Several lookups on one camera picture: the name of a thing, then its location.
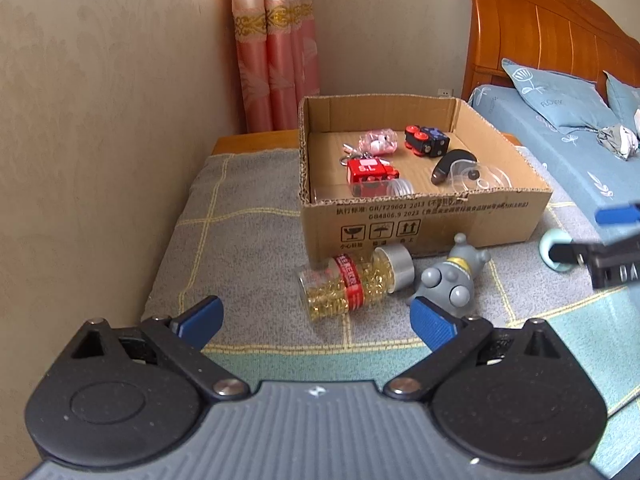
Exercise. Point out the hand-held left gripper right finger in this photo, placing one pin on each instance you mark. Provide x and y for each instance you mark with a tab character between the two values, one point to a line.
430	322

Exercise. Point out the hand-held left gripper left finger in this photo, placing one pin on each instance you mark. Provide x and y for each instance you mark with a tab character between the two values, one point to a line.
202	320

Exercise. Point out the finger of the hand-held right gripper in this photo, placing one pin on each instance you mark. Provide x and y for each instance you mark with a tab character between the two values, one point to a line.
567	254
620	212

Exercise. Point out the teal round case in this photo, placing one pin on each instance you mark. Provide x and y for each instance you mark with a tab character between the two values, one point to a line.
547	240

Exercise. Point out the grey hippo toy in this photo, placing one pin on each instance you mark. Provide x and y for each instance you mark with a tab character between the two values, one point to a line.
450	285

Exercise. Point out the clear bottle of gold capsules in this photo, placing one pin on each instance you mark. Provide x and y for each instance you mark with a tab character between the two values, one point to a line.
340	285

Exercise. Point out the brown cardboard box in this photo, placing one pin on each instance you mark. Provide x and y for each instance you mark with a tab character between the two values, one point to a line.
425	225

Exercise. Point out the clear square plastic container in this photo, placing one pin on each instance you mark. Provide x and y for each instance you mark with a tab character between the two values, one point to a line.
492	177

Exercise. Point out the black curved plastic piece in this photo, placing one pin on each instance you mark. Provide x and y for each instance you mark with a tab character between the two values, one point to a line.
445	165

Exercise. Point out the black toy car red wheels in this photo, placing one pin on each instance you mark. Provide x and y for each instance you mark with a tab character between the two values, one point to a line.
432	142

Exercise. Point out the crumpled grey cloth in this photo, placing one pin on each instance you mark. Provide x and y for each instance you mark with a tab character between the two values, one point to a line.
617	141

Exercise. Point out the blue patterned bed sheet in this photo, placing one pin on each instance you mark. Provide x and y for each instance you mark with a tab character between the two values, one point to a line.
565	160

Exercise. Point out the grey checked table cloth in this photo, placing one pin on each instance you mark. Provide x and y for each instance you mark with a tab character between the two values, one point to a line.
240	240

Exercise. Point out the blue flower print pillow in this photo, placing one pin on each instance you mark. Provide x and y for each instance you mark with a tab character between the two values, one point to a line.
560	100
625	100

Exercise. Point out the wooden bed headboard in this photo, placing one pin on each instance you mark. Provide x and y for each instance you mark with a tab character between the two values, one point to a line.
540	25

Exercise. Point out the pink curtain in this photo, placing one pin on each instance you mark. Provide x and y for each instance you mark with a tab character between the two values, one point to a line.
275	60

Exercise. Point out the white wall socket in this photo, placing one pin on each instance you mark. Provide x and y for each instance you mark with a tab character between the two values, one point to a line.
445	92

